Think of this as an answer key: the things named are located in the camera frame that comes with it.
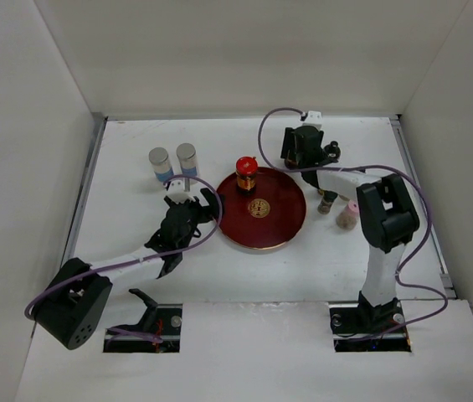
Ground small gold-cap yellow bottle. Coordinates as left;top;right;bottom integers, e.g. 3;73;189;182
317;190;338;215

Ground red-lid jar amber contents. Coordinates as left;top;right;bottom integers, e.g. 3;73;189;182
235;156;259;194

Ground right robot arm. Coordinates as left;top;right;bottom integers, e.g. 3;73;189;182
280;126;419;336

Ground silver-lid shaker light label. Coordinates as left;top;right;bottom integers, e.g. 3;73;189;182
176;143;198;177

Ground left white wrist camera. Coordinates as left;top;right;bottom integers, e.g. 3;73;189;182
165;178;190;204

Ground round red lacquer tray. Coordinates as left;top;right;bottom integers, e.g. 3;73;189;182
217;167;306;250

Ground pink-lid spice shaker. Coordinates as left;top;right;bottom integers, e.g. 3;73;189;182
336;200;359;230

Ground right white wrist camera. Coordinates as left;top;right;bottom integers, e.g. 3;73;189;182
300;111;323;131

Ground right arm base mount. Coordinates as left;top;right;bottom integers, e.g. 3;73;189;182
329;295;411;353

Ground silver-lid shaker blue label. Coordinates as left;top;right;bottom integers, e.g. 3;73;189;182
148;147;174;183

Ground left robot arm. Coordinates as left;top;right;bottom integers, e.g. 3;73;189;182
25;187;224;350

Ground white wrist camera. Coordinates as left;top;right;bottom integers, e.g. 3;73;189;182
165;178;190;204
300;111;323;131

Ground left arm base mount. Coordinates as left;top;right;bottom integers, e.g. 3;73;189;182
103;288;183;354

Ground black-cap bottle white contents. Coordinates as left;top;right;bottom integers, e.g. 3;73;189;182
323;141;341;162

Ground red-lid jar dark sauce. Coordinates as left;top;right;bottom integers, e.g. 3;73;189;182
284;155;298;170

